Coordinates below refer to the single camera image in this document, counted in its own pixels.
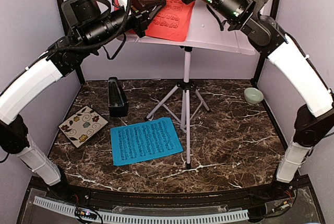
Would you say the black right frame post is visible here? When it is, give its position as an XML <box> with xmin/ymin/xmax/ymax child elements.
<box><xmin>250</xmin><ymin>0</ymin><xmax>280</xmax><ymax>88</ymax></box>

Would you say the white folding tripod stand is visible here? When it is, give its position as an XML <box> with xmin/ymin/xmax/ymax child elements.
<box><xmin>144</xmin><ymin>46</ymin><xmax>211</xmax><ymax>170</ymax></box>

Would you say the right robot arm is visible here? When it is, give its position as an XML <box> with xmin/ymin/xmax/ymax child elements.
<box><xmin>181</xmin><ymin>0</ymin><xmax>333</xmax><ymax>200</ymax></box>

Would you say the floral square ceramic tile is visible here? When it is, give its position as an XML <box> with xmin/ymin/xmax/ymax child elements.
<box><xmin>58</xmin><ymin>105</ymin><xmax>108</xmax><ymax>148</ymax></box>

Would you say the grey slotted cable duct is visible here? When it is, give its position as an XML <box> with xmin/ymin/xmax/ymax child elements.
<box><xmin>33</xmin><ymin>196</ymin><xmax>249</xmax><ymax>223</ymax></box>

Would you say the pale green ceramic bowl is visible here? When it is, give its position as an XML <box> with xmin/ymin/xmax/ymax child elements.
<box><xmin>244</xmin><ymin>88</ymin><xmax>264</xmax><ymax>105</ymax></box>

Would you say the blue sheet music page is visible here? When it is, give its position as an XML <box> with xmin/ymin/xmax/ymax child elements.
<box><xmin>110</xmin><ymin>117</ymin><xmax>183</xmax><ymax>166</ymax></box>

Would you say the red sheet music page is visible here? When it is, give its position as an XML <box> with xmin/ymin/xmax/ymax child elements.
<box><xmin>126</xmin><ymin>0</ymin><xmax>195</xmax><ymax>44</ymax></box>

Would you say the black metronome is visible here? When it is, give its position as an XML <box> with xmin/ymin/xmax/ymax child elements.
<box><xmin>108</xmin><ymin>77</ymin><xmax>129</xmax><ymax>117</ymax></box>

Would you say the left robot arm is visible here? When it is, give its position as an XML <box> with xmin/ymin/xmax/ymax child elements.
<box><xmin>1</xmin><ymin>0</ymin><xmax>166</xmax><ymax>201</ymax></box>

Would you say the white perforated music stand desk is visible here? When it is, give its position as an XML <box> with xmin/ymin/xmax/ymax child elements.
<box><xmin>114</xmin><ymin>0</ymin><xmax>256</xmax><ymax>57</ymax></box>

